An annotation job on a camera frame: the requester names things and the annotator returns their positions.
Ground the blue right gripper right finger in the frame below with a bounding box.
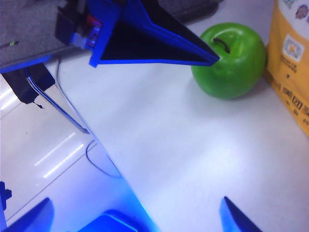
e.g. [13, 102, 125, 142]
[219, 196, 264, 232]

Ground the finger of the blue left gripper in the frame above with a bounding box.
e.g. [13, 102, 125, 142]
[88, 0, 221, 69]

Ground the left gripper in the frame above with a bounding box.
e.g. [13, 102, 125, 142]
[55, 0, 121, 51]

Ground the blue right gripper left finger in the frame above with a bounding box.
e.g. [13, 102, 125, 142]
[6, 197, 54, 232]

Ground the green apple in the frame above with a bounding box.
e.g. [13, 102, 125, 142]
[191, 22, 267, 100]

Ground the yellow printed paper bag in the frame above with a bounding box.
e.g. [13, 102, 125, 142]
[264, 0, 309, 140]

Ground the dark grey felt pad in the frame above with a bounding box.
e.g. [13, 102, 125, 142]
[0, 0, 225, 73]

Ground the black table clamp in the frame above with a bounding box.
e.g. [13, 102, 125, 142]
[4, 64, 56, 110]

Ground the thin dark cable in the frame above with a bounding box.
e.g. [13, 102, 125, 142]
[56, 59, 124, 180]

